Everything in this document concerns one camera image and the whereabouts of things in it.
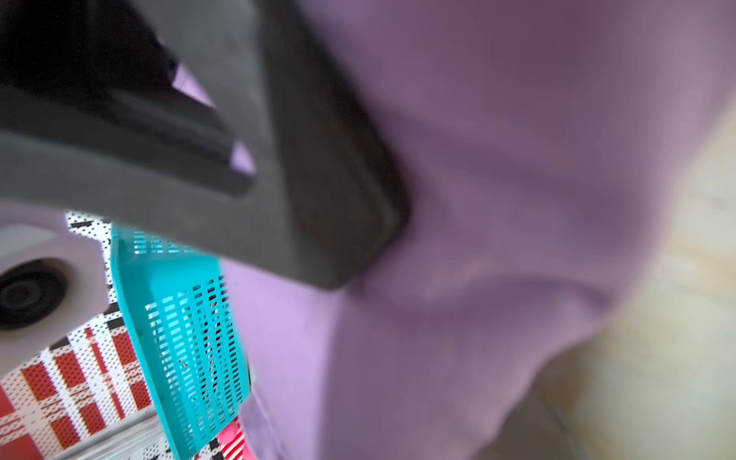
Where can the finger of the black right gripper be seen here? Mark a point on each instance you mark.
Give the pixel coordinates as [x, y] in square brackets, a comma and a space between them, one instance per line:
[221, 124]

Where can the purple long pants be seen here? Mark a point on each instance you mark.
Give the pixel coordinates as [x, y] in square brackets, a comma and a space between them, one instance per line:
[541, 143]

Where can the teal plastic basket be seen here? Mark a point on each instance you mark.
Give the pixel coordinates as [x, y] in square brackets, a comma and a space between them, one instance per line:
[176, 308]

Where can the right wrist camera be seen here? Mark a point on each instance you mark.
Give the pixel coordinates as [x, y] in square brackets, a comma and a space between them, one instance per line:
[52, 281]

